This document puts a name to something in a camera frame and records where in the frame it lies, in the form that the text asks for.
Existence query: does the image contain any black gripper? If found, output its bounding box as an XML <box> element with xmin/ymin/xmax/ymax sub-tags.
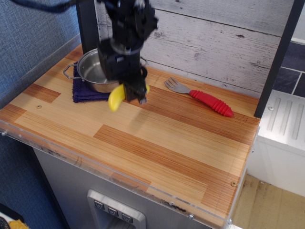
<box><xmin>98</xmin><ymin>40</ymin><xmax>148</xmax><ymax>104</ymax></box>

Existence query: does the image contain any yellow toy banana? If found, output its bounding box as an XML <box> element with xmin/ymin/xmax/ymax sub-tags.
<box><xmin>108</xmin><ymin>83</ymin><xmax>151</xmax><ymax>113</ymax></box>

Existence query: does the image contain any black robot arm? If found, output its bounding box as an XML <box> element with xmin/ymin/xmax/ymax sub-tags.
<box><xmin>98</xmin><ymin>0</ymin><xmax>158</xmax><ymax>103</ymax></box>

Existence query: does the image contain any stainless steel pot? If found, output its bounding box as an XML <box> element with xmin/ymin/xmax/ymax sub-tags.
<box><xmin>62</xmin><ymin>48</ymin><xmax>148</xmax><ymax>94</ymax></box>

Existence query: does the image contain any dark purple cloth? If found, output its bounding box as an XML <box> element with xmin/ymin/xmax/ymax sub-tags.
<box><xmin>72</xmin><ymin>61</ymin><xmax>112</xmax><ymax>104</ymax></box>

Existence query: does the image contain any clear acrylic table edge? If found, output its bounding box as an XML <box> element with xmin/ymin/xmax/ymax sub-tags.
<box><xmin>0</xmin><ymin>114</ymin><xmax>259</xmax><ymax>229</ymax></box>

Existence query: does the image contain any silver toy fridge cabinet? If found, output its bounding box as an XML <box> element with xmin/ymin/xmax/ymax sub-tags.
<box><xmin>34</xmin><ymin>149</ymin><xmax>228</xmax><ymax>229</ymax></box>

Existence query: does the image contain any silver dispenser button panel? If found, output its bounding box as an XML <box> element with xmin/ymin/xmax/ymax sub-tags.
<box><xmin>87</xmin><ymin>189</ymin><xmax>146</xmax><ymax>229</ymax></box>

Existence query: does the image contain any white toy sink unit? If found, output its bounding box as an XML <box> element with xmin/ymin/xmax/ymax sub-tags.
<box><xmin>247</xmin><ymin>90</ymin><xmax>305</xmax><ymax>196</ymax></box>

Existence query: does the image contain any yellow black object bottom left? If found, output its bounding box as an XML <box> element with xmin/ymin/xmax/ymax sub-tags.
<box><xmin>0</xmin><ymin>212</ymin><xmax>30</xmax><ymax>229</ymax></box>

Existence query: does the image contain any red handled metal fork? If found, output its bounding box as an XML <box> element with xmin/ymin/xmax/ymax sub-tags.
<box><xmin>164</xmin><ymin>77</ymin><xmax>234</xmax><ymax>117</ymax></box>

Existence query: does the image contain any black right frame post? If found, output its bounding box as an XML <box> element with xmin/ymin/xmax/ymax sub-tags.
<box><xmin>254</xmin><ymin>0</ymin><xmax>305</xmax><ymax>118</ymax></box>

